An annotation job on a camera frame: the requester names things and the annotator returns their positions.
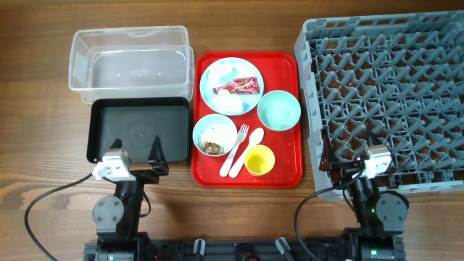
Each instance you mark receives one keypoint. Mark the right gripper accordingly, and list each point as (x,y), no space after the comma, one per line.
(348,170)

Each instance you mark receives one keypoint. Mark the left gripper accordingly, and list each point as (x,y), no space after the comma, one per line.
(156,156)

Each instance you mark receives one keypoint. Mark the rice and food scraps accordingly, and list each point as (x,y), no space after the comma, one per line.
(216,139)

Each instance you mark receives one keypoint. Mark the light blue bowl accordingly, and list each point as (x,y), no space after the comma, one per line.
(211,120)

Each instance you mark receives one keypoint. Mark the mint green bowl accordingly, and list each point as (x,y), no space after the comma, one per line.
(279,110)

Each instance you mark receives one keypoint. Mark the yellow plastic cup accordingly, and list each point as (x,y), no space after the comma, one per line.
(259,160)

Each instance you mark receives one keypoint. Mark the white tissue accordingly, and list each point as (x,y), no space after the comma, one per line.
(227,102)
(220,73)

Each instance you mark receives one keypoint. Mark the light blue plate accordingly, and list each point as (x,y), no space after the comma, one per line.
(243,69)

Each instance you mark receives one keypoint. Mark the red snack wrapper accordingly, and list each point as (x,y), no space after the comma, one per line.
(247,85)

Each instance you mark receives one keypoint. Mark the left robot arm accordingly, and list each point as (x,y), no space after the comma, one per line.
(117,216)

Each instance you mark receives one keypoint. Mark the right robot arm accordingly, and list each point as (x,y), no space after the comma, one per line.
(380,214)

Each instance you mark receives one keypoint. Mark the grey dishwasher rack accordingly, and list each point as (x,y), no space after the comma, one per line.
(399,76)

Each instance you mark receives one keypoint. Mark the black plastic tray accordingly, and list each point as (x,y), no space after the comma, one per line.
(137,122)

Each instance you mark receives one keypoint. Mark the white plastic fork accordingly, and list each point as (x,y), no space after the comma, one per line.
(229,160)

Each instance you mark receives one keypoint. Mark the clear plastic bin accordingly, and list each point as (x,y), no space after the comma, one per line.
(134,62)

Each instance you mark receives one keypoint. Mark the white plastic spoon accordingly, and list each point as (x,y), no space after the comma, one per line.
(254,139)

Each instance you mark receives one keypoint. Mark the red serving tray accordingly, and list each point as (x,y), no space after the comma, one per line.
(275,71)

